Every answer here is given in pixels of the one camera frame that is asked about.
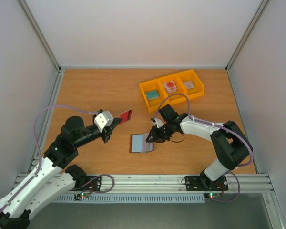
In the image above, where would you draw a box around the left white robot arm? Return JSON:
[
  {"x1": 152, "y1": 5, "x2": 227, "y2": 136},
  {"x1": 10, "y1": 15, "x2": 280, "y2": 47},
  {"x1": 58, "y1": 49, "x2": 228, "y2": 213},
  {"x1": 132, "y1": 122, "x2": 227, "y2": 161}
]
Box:
[{"x1": 0, "y1": 112, "x2": 122, "y2": 229}]

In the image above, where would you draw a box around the grey slotted cable duct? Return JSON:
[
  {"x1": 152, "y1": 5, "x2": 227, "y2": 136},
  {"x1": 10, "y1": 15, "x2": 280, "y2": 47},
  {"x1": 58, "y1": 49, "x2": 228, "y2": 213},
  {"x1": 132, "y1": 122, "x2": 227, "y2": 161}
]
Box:
[{"x1": 53, "y1": 193, "x2": 205, "y2": 204}]

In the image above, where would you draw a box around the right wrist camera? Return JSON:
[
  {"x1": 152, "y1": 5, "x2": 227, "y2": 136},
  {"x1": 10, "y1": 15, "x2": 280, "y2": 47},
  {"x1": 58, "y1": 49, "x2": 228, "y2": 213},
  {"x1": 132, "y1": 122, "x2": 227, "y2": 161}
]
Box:
[{"x1": 151, "y1": 117, "x2": 164, "y2": 128}]

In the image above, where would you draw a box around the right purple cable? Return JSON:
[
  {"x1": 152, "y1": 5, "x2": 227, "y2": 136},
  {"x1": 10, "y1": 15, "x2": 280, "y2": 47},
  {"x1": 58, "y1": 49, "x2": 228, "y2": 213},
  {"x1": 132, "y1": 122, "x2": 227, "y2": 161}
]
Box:
[{"x1": 154, "y1": 93, "x2": 254, "y2": 204}]

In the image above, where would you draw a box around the left circuit board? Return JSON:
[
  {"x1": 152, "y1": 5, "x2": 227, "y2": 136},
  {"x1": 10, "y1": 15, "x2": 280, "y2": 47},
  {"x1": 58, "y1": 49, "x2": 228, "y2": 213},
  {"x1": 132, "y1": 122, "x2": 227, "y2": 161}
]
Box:
[{"x1": 73, "y1": 192, "x2": 90, "y2": 201}]

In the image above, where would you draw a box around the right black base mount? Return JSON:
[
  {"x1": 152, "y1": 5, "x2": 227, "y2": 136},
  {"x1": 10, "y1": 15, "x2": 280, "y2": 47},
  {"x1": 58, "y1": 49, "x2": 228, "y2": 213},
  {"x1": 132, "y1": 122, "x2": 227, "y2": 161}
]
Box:
[{"x1": 183, "y1": 176, "x2": 229, "y2": 191}]

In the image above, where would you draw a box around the grey white card stack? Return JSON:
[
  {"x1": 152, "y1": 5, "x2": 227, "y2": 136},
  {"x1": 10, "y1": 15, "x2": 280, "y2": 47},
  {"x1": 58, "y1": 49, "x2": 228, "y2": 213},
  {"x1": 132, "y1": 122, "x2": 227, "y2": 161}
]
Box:
[{"x1": 183, "y1": 81, "x2": 195, "y2": 90}]

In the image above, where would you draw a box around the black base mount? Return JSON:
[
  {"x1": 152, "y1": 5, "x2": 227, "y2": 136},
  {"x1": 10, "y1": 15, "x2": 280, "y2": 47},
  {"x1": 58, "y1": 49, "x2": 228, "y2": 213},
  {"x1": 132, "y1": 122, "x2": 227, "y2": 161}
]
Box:
[
  {"x1": 71, "y1": 176, "x2": 102, "y2": 192},
  {"x1": 183, "y1": 176, "x2": 229, "y2": 191}
]

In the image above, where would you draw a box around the right circuit board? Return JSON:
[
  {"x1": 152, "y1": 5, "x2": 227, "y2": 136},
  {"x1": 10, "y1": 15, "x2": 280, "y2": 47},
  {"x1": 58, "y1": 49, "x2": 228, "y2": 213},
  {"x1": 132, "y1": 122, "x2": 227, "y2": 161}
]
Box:
[{"x1": 204, "y1": 193, "x2": 221, "y2": 199}]

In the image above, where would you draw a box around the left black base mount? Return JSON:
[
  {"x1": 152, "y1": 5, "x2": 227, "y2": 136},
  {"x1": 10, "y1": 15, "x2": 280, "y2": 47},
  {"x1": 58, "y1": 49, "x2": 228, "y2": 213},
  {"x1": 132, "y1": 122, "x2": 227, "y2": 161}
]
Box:
[{"x1": 71, "y1": 176, "x2": 102, "y2": 192}]

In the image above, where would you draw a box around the yellow three-compartment bin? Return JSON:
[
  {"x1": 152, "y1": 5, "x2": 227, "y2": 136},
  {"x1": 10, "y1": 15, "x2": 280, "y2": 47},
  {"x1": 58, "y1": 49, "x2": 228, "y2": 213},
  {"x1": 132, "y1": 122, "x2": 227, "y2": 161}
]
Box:
[{"x1": 139, "y1": 69, "x2": 204, "y2": 113}]

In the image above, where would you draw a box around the red circle card stack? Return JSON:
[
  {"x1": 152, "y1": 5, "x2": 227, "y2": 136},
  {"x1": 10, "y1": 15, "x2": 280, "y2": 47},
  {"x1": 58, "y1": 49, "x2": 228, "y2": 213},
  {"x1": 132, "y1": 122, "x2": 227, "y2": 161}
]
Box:
[{"x1": 163, "y1": 81, "x2": 177, "y2": 94}]

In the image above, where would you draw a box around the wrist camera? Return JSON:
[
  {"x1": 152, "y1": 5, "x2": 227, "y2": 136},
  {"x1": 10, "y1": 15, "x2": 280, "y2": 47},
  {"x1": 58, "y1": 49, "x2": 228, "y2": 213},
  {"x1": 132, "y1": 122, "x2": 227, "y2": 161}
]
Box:
[
  {"x1": 93, "y1": 110, "x2": 113, "y2": 132},
  {"x1": 151, "y1": 117, "x2": 164, "y2": 128}
]

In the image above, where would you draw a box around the aluminium front rail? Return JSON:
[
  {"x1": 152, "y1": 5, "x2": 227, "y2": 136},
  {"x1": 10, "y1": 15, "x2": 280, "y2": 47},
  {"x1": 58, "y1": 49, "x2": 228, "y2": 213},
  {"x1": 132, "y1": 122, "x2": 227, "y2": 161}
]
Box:
[{"x1": 11, "y1": 173, "x2": 275, "y2": 194}]

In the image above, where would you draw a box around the red card with stripe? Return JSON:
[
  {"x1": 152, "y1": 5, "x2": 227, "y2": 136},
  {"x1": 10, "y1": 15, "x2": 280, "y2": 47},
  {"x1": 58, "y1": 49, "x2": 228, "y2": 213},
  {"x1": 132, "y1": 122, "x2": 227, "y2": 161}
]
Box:
[{"x1": 120, "y1": 109, "x2": 133, "y2": 124}]

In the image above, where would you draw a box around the teal card stack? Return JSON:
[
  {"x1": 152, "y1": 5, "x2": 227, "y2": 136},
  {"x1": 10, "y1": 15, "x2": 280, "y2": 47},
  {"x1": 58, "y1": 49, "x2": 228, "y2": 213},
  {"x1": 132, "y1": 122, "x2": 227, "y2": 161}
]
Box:
[{"x1": 145, "y1": 90, "x2": 160, "y2": 101}]

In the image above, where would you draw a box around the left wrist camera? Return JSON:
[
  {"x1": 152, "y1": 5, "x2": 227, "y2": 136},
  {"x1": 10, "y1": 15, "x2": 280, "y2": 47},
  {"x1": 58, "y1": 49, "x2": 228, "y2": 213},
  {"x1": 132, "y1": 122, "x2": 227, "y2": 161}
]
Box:
[{"x1": 93, "y1": 110, "x2": 113, "y2": 132}]

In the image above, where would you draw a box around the circuit board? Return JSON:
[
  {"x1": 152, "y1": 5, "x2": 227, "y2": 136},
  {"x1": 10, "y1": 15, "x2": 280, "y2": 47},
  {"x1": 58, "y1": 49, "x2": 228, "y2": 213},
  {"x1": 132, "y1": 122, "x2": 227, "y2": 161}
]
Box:
[
  {"x1": 204, "y1": 193, "x2": 221, "y2": 199},
  {"x1": 73, "y1": 192, "x2": 90, "y2": 201}
]

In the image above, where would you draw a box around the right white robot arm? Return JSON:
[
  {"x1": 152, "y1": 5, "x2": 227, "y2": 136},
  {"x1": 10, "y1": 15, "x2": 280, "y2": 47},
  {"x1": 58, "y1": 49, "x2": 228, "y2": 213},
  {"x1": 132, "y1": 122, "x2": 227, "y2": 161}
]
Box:
[{"x1": 145, "y1": 104, "x2": 253, "y2": 190}]

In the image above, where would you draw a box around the brown leather card holder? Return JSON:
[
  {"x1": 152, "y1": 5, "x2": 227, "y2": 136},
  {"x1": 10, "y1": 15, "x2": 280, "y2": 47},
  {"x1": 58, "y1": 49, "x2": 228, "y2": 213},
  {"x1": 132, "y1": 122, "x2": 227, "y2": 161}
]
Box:
[{"x1": 130, "y1": 133, "x2": 154, "y2": 153}]

